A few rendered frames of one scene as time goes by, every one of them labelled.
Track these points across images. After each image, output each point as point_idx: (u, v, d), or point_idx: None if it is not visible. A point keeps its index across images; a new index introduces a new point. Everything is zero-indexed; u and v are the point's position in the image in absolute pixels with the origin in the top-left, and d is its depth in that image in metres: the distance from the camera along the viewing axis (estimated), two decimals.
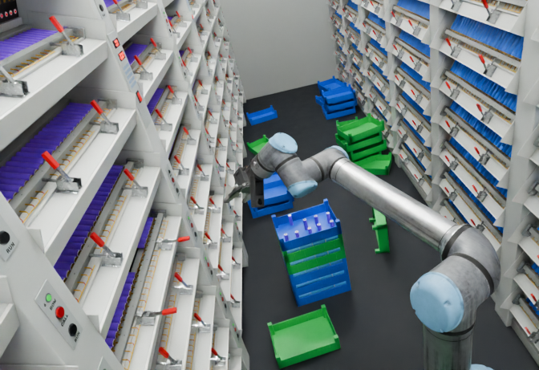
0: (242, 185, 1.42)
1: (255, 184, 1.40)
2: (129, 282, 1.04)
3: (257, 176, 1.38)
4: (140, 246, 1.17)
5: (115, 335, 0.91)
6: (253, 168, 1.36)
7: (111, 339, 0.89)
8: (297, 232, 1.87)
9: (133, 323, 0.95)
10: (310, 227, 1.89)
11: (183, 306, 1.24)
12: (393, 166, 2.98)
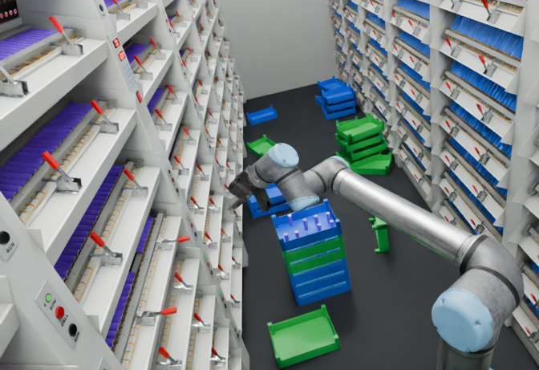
0: (246, 198, 1.36)
1: (259, 193, 1.35)
2: (129, 282, 1.04)
3: (261, 188, 1.33)
4: (140, 246, 1.17)
5: (115, 335, 0.91)
6: (257, 185, 1.29)
7: (111, 339, 0.89)
8: (297, 232, 1.87)
9: (133, 323, 0.95)
10: (141, 247, 1.15)
11: (183, 306, 1.24)
12: (393, 166, 2.98)
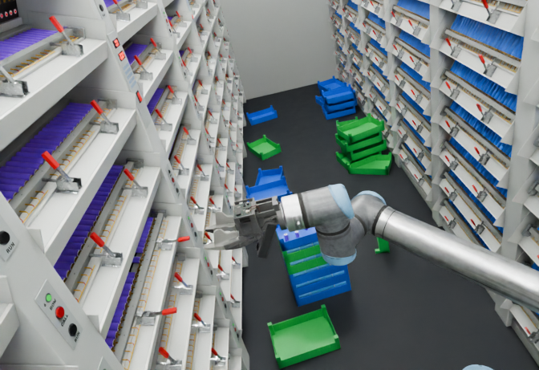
0: (257, 238, 0.97)
1: (273, 233, 0.99)
2: (129, 282, 1.04)
3: (283, 229, 0.98)
4: (140, 246, 1.17)
5: (115, 335, 0.91)
6: (292, 228, 0.95)
7: (111, 339, 0.89)
8: (297, 232, 1.87)
9: (133, 323, 0.95)
10: (141, 247, 1.15)
11: (183, 306, 1.24)
12: (393, 166, 2.98)
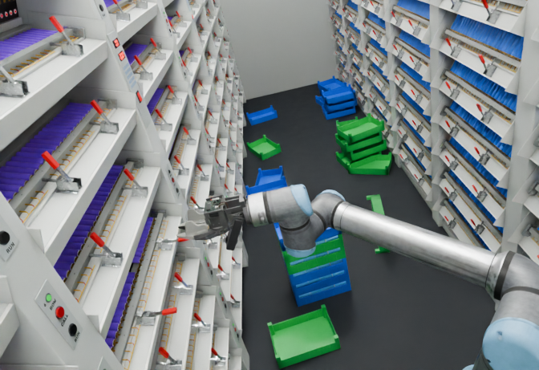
0: (224, 232, 1.07)
1: (241, 228, 1.10)
2: (129, 282, 1.04)
3: (249, 225, 1.08)
4: (140, 246, 1.17)
5: (115, 335, 0.91)
6: (257, 223, 1.05)
7: (111, 339, 0.89)
8: (142, 252, 1.14)
9: (133, 323, 0.95)
10: (141, 247, 1.15)
11: (183, 306, 1.24)
12: (393, 166, 2.98)
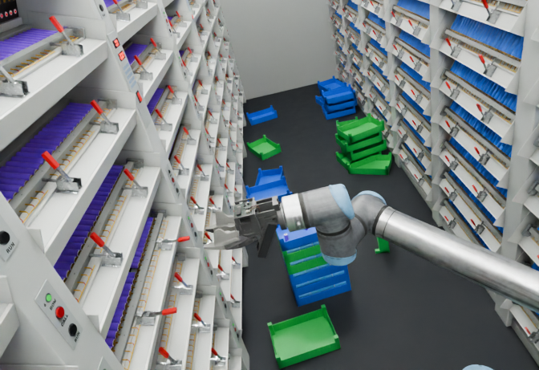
0: (257, 238, 0.97)
1: (273, 233, 0.99)
2: (129, 282, 1.04)
3: (284, 229, 0.98)
4: (140, 246, 1.17)
5: (115, 335, 0.91)
6: (292, 228, 0.95)
7: (111, 339, 0.89)
8: (142, 252, 1.14)
9: (133, 323, 0.95)
10: (141, 247, 1.15)
11: (183, 306, 1.24)
12: (393, 166, 2.98)
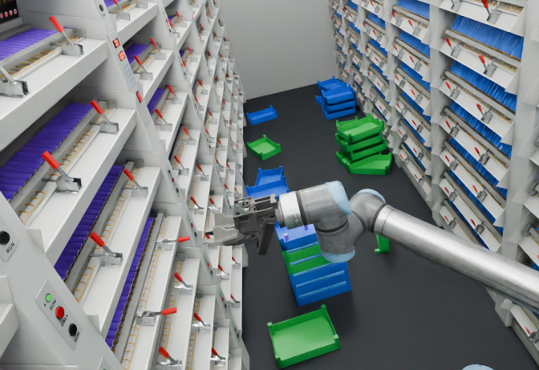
0: (256, 236, 0.98)
1: (273, 231, 1.01)
2: (129, 282, 1.04)
3: (282, 227, 1.00)
4: (140, 246, 1.17)
5: (115, 335, 0.91)
6: (290, 225, 0.97)
7: (111, 339, 0.89)
8: (142, 252, 1.14)
9: (133, 323, 0.95)
10: (141, 247, 1.15)
11: (183, 306, 1.24)
12: (393, 166, 2.98)
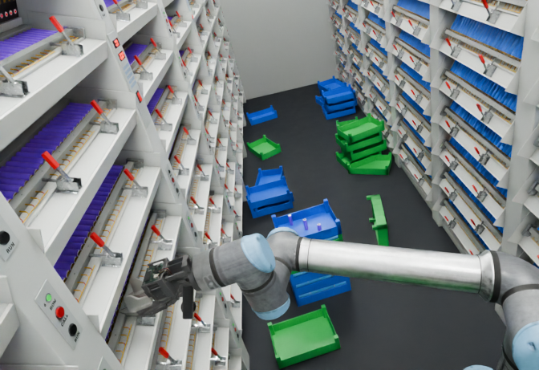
0: (172, 302, 0.89)
1: (192, 294, 0.91)
2: None
3: (201, 290, 0.90)
4: None
5: (108, 335, 0.90)
6: (206, 289, 0.86)
7: None
8: (136, 251, 1.14)
9: (133, 323, 0.95)
10: None
11: None
12: (393, 166, 2.98)
